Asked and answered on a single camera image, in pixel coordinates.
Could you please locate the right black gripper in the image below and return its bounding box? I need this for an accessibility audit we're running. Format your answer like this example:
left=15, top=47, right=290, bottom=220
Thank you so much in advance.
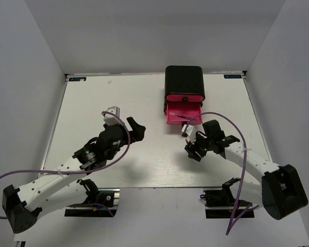
left=185, top=131, right=214, bottom=162

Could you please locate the pink drawer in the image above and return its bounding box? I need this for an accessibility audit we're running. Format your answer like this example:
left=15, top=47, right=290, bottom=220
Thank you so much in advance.
left=165, top=94, right=205, bottom=102
left=165, top=102, right=202, bottom=125

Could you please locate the purple pen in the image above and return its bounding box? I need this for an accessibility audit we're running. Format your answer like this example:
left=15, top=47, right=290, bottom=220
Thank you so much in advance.
left=169, top=112, right=193, bottom=120

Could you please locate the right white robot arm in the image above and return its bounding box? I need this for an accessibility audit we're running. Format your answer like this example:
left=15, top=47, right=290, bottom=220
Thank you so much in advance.
left=181, top=120, right=308, bottom=220

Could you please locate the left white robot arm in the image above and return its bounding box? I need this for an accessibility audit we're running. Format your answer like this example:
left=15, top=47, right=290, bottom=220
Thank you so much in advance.
left=2, top=117, right=146, bottom=234

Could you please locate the black drawer cabinet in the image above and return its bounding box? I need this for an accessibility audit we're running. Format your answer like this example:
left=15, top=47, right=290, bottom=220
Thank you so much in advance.
left=164, top=65, right=205, bottom=106

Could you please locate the right blue label sticker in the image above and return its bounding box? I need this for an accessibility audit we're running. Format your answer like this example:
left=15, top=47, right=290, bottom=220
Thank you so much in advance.
left=224, top=74, right=242, bottom=79

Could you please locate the blue label sticker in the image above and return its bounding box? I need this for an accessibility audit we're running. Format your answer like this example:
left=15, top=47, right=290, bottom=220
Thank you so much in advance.
left=224, top=74, right=242, bottom=79
left=68, top=77, right=87, bottom=82

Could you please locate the left blue label sticker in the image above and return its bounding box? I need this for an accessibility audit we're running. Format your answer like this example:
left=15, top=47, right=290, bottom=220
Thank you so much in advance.
left=68, top=77, right=87, bottom=82

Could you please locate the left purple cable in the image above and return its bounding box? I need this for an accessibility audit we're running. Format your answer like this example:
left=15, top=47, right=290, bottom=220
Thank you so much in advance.
left=0, top=111, right=131, bottom=219

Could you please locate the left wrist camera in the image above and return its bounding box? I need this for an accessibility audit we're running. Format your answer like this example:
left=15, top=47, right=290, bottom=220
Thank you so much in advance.
left=102, top=106, right=121, bottom=126

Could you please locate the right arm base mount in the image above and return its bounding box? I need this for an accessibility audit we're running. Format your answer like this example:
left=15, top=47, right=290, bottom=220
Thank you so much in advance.
left=200, top=178, right=240, bottom=219

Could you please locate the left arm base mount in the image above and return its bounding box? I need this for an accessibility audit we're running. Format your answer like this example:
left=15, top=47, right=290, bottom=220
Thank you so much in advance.
left=64, top=179, right=120, bottom=218

